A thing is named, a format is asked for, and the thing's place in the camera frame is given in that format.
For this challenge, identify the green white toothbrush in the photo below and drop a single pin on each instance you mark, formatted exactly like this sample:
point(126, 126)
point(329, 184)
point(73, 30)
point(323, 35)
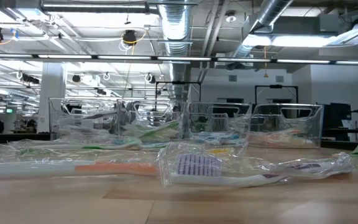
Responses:
point(163, 127)
point(92, 147)

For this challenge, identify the purple white toothbrush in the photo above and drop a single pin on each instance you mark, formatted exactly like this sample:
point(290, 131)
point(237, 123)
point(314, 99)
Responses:
point(102, 115)
point(197, 165)

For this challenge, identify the clear plastic bin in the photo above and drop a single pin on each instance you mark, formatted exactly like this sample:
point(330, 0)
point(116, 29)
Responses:
point(197, 124)
point(179, 109)
point(54, 118)
point(315, 124)

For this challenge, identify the overhead LED light bar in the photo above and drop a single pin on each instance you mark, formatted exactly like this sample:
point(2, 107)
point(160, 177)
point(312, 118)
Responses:
point(244, 60)

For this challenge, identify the round ceiling sensor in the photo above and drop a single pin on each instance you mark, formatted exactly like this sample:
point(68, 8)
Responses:
point(231, 18)

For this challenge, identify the white pillar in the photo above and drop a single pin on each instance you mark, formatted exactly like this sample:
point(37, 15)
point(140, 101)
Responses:
point(51, 93)

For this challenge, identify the black machine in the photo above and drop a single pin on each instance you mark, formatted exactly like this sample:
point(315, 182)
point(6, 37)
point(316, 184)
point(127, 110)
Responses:
point(337, 118)

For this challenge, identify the green exit sign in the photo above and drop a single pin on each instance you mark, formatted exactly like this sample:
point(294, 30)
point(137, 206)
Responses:
point(9, 110)

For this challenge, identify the black stand frame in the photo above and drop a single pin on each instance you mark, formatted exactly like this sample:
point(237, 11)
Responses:
point(256, 93)

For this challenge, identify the wide silver ceiling duct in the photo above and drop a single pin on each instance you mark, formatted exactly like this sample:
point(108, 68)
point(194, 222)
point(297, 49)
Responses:
point(176, 31)

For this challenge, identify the slanted silver ceiling duct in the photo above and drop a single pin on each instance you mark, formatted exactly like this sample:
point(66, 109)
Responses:
point(259, 21)

